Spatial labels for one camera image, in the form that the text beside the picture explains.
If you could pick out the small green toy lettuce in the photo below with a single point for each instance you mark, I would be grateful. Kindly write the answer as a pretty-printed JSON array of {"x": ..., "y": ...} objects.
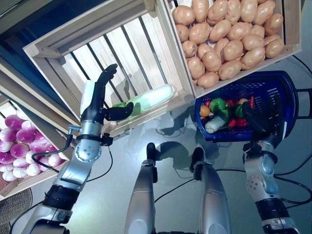
[{"x": 217, "y": 103}]

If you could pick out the red toy tomato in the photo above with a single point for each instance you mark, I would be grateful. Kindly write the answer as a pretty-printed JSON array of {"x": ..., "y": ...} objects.
[{"x": 231, "y": 102}]

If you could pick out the blue plastic shopping basket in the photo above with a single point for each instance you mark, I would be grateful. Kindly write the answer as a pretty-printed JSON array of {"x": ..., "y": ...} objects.
[{"x": 287, "y": 97}]

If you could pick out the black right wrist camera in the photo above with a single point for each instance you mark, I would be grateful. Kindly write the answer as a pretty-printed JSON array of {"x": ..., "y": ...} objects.
[{"x": 248, "y": 147}]

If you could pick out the red toy strawberry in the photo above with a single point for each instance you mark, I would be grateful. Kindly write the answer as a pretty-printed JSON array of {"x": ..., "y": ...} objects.
[{"x": 241, "y": 122}]

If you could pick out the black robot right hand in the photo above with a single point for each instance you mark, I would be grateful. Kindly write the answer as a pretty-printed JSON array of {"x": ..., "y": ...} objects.
[{"x": 263, "y": 117}]

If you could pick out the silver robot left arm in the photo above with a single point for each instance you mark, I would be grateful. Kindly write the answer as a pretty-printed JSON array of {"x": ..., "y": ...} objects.
[{"x": 87, "y": 151}]

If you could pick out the brown toy potato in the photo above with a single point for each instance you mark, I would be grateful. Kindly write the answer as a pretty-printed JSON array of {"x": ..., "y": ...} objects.
[
  {"x": 195, "y": 67},
  {"x": 252, "y": 41},
  {"x": 252, "y": 57},
  {"x": 239, "y": 30},
  {"x": 232, "y": 50},
  {"x": 208, "y": 80},
  {"x": 229, "y": 70},
  {"x": 182, "y": 32},
  {"x": 211, "y": 61},
  {"x": 274, "y": 47},
  {"x": 189, "y": 47},
  {"x": 199, "y": 33},
  {"x": 220, "y": 30}
]

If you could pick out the green toy bell pepper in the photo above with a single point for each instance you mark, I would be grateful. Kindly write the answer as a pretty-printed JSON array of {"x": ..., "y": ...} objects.
[{"x": 239, "y": 111}]

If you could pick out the toy napa cabbage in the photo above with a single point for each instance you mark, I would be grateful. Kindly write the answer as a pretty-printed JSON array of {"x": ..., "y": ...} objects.
[
  {"x": 151, "y": 96},
  {"x": 213, "y": 123}
]

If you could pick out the small toy orange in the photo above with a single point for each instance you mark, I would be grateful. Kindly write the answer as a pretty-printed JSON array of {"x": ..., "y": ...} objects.
[{"x": 204, "y": 111}]

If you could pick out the silver robot left leg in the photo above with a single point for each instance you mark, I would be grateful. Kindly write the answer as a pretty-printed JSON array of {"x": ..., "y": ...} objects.
[{"x": 141, "y": 195}]

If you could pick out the light wooden crate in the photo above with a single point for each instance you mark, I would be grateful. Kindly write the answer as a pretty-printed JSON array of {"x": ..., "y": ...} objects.
[
  {"x": 292, "y": 24},
  {"x": 73, "y": 36},
  {"x": 29, "y": 182}
]

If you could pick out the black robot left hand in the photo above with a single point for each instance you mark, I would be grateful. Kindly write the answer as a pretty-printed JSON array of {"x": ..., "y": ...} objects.
[{"x": 95, "y": 102}]

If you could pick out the wooden display shelf frame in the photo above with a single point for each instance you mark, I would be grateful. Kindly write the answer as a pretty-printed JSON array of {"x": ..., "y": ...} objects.
[{"x": 36, "y": 97}]

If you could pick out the small red toy fruit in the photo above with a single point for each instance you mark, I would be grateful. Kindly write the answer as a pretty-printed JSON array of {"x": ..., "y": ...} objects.
[{"x": 232, "y": 122}]

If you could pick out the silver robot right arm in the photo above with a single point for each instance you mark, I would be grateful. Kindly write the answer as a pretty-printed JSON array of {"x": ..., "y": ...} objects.
[{"x": 263, "y": 175}]

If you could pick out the woven wicker mat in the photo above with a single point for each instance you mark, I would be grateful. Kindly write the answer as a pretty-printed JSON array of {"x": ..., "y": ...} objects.
[{"x": 17, "y": 202}]

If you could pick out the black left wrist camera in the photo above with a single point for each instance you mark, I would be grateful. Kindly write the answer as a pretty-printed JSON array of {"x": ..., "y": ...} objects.
[{"x": 107, "y": 141}]

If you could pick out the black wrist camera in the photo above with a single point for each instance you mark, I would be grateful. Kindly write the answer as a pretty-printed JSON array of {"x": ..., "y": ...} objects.
[
  {"x": 248, "y": 147},
  {"x": 107, "y": 141}
]

